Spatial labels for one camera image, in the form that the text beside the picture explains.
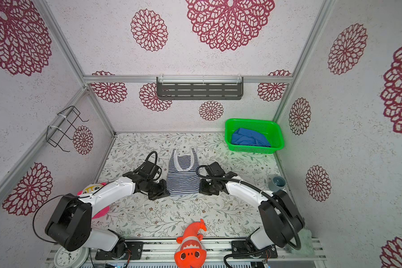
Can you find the blue white striped tank top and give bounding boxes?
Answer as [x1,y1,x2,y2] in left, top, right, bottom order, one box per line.
[166,148,200,196]

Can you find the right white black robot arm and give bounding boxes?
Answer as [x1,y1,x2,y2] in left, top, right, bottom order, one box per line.
[196,162,306,255]

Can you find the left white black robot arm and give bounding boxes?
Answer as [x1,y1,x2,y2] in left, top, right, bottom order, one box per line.
[45,161,170,259]

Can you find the grey blue cup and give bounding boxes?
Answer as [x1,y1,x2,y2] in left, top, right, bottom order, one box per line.
[268,175,287,192]

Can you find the pink white plush doll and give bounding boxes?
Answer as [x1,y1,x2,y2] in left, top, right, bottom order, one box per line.
[77,183,110,220]

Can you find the red fish plush toy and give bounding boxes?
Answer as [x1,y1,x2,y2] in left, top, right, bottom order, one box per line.
[174,219,207,268]

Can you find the green plastic basket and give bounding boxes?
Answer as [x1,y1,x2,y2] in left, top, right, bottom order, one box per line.
[224,118,285,154]

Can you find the green folded towel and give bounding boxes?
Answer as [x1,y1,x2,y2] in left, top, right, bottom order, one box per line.
[284,228,315,256]

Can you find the white alarm clock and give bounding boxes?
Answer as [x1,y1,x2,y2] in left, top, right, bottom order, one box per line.
[54,247,89,268]

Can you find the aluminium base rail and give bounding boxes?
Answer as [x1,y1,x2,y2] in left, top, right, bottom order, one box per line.
[43,237,329,268]

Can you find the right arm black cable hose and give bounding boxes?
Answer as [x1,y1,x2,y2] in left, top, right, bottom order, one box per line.
[195,165,302,268]

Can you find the grey wall shelf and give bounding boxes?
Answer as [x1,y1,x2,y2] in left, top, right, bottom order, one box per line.
[156,77,244,101]

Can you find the black wire rack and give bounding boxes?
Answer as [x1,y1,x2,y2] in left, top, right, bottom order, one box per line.
[45,106,89,153]

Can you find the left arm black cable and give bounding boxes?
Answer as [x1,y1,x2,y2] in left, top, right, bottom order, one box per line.
[32,150,163,245]

